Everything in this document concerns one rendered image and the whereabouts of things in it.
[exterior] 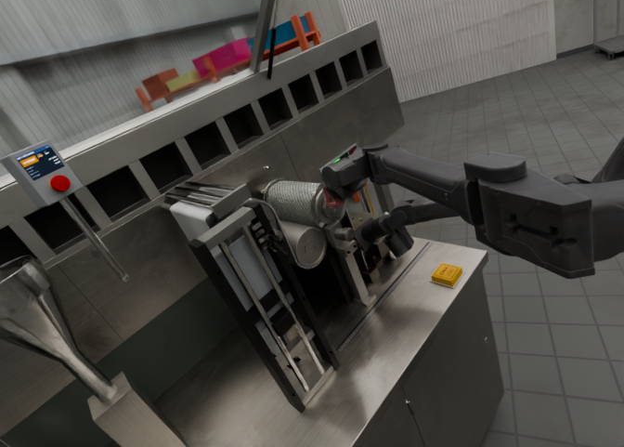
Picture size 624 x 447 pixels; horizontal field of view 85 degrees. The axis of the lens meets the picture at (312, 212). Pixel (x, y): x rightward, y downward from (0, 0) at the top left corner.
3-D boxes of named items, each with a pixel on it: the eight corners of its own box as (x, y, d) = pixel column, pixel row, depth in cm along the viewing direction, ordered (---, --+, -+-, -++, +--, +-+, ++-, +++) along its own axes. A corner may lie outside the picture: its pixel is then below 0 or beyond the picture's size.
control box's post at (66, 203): (122, 281, 72) (58, 200, 63) (120, 279, 73) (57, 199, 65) (128, 276, 73) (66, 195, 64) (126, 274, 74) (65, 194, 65)
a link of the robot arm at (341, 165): (399, 178, 76) (390, 141, 74) (363, 201, 71) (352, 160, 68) (362, 178, 86) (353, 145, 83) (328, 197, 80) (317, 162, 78)
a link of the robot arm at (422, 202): (570, 170, 83) (581, 181, 73) (573, 193, 84) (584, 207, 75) (395, 199, 104) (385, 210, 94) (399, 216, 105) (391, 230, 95)
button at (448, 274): (452, 286, 106) (451, 281, 105) (432, 281, 111) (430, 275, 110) (462, 272, 109) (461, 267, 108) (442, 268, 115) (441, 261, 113)
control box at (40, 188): (52, 205, 60) (10, 153, 55) (38, 208, 63) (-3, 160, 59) (88, 186, 65) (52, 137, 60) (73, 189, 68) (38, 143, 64)
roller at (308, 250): (305, 275, 101) (290, 243, 96) (259, 257, 120) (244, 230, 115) (331, 251, 107) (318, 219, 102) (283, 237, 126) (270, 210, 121)
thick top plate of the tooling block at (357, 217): (382, 258, 119) (377, 244, 116) (307, 239, 149) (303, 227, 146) (407, 231, 127) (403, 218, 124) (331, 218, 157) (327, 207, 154)
